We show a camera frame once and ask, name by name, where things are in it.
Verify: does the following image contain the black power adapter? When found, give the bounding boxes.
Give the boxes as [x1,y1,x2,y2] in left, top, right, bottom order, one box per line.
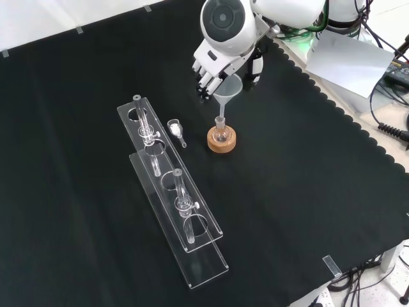
[385,59,409,86]

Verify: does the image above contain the black coiled cable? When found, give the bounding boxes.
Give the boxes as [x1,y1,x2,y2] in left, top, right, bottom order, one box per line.
[369,76,409,141]

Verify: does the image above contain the cork ring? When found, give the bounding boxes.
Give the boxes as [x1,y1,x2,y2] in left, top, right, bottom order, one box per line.
[206,126,238,154]

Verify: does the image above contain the glass weighing funnel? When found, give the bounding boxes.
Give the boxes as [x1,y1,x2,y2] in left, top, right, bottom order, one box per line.
[166,118,188,148]

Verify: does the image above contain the white table leg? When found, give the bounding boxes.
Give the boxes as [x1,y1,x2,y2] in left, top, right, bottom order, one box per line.
[380,246,404,272]

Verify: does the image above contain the glass round-bottom flask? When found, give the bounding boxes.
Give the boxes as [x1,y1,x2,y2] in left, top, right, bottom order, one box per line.
[213,115,231,144]

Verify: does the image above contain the white power strip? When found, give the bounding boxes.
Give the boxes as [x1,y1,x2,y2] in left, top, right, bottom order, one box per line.
[306,287,335,307]

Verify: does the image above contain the clear tape strip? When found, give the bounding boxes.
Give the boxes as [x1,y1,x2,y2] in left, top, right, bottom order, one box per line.
[322,255,342,278]

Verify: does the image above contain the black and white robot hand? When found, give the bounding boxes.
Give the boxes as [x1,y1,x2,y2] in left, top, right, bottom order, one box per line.
[191,40,265,102]

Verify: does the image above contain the pale board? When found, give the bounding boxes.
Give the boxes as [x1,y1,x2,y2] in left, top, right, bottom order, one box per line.
[305,30,396,98]

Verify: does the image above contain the clear plastic funnel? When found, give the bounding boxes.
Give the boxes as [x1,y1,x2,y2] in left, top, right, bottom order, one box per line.
[213,74,243,122]

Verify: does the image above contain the black floor cable bundle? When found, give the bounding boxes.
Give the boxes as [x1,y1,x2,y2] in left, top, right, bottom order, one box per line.
[328,242,409,307]

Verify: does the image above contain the black tripod leg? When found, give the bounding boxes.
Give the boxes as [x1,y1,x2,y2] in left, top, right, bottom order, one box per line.
[392,31,409,63]

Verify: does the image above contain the clear funnel stand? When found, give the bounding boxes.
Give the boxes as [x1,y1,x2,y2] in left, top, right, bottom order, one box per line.
[116,94,230,290]

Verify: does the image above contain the green cable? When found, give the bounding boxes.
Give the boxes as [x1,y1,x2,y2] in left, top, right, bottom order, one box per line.
[281,27,316,43]

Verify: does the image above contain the black cloth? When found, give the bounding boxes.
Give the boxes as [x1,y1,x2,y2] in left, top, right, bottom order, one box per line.
[0,0,409,307]

